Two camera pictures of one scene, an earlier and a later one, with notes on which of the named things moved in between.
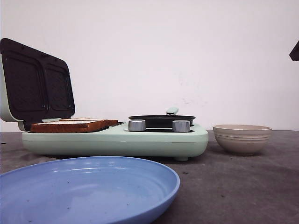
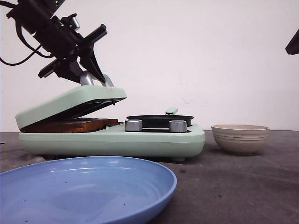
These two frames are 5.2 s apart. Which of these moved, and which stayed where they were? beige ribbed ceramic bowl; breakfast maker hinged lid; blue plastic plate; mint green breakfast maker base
Moved: breakfast maker hinged lid
Stayed: blue plastic plate; beige ribbed ceramic bowl; mint green breakfast maker base
